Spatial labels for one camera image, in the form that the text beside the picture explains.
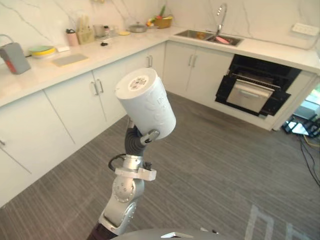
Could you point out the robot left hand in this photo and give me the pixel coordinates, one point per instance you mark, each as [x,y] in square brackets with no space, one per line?
[133,145]

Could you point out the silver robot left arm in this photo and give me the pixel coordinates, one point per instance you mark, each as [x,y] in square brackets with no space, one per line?
[125,190]

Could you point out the white cabinet door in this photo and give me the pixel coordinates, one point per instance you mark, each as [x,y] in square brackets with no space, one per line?
[75,107]
[110,87]
[157,55]
[177,70]
[32,125]
[10,180]
[210,77]

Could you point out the double stainless steel sink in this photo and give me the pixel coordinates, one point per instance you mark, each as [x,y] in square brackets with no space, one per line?
[190,33]

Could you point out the black built-in dishwasher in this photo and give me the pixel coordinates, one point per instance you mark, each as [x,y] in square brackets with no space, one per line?
[262,65]

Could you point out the grey robot torso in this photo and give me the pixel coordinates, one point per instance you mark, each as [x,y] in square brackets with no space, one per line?
[155,236]

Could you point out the small black object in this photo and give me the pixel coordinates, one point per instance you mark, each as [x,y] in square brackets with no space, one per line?
[104,44]

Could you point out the grey and yellow cutting board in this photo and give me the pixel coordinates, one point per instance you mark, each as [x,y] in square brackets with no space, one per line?
[70,60]

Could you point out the small yellow dish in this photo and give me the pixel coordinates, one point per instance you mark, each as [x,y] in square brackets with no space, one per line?
[124,33]

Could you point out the small spice bottle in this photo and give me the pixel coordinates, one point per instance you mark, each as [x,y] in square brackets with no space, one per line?
[106,32]

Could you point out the steel pot with lid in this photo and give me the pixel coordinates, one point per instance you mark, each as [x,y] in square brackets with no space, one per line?
[137,28]

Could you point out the beige utensil holder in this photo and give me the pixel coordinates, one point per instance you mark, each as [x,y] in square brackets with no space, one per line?
[85,37]

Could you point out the clear glass jar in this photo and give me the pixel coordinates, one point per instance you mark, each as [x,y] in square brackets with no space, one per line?
[98,31]

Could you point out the small white box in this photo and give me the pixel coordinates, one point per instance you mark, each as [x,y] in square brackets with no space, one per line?
[63,48]

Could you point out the colourful toy food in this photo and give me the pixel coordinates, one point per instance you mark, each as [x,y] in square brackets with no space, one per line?
[150,23]

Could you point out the yellow woven basket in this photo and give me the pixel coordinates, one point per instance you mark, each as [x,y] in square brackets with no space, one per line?
[163,23]

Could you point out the orange item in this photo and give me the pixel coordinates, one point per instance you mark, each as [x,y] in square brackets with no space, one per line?
[200,35]

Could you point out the beige kitchen utensils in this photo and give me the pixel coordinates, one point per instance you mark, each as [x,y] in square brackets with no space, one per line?
[83,22]

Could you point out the green plate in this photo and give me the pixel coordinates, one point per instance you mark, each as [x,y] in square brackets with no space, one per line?
[41,48]

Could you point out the green and red vegetables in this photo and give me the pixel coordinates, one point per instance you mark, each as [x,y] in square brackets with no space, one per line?
[162,12]

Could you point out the pink item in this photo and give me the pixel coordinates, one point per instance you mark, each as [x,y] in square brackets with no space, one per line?
[222,40]

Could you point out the grey and red appliance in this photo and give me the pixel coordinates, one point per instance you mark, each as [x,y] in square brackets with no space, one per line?
[15,58]

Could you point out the chrome spring faucet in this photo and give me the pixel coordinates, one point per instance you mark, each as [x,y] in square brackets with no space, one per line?
[221,22]

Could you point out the black floor equipment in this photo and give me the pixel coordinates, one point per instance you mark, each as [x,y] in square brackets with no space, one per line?
[300,128]

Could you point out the white power strip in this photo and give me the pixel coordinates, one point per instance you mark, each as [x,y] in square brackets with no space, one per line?
[302,29]

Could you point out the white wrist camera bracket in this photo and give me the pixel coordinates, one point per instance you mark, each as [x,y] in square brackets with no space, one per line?
[145,174]

